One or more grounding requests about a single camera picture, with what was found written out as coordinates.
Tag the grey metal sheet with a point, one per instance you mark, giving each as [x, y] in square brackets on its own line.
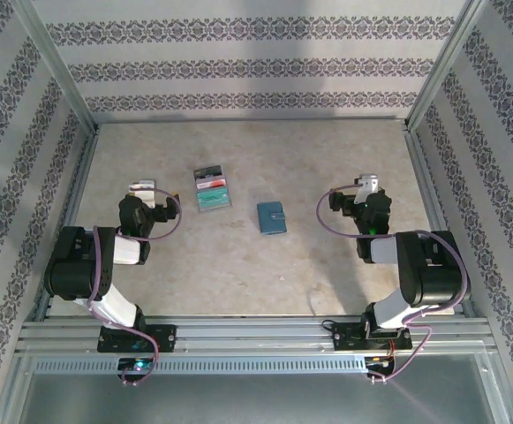
[256, 402]

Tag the aluminium mounting rail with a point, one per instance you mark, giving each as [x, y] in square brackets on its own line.
[256, 335]

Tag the controller board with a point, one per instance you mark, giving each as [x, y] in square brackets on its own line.
[377, 362]
[139, 365]

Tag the right controller board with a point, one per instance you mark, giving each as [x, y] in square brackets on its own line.
[377, 362]

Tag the red white card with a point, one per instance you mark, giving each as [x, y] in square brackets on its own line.
[214, 182]

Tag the teal card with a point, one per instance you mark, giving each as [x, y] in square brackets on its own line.
[212, 198]

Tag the aluminium left side rail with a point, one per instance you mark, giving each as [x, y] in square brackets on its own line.
[77, 185]

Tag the clear acrylic card box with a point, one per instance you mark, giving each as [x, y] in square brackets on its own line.
[214, 210]

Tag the aluminium back frame rail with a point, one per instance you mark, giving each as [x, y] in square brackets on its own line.
[251, 120]

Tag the teal card holder wallet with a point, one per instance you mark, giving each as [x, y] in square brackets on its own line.
[270, 217]

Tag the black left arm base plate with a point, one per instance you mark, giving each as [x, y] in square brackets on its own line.
[168, 338]

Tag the aluminium left frame post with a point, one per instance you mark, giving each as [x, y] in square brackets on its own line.
[57, 66]

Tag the aluminium right frame post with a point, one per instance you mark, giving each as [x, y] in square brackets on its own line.
[443, 66]

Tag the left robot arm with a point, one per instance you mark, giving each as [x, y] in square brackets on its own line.
[75, 269]

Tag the aluminium right side rail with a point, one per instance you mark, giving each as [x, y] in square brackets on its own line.
[428, 185]

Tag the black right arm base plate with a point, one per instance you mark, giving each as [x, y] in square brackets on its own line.
[346, 338]

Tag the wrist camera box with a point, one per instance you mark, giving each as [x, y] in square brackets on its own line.
[143, 190]
[366, 185]

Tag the aluminium frame post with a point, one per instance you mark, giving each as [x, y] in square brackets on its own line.
[443, 66]
[57, 66]

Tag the left controller board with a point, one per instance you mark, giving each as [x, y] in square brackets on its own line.
[139, 365]

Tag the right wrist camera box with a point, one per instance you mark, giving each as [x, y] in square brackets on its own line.
[366, 185]

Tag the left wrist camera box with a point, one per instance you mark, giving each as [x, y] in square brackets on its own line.
[143, 190]

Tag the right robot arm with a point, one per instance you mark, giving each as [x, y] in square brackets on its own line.
[432, 274]

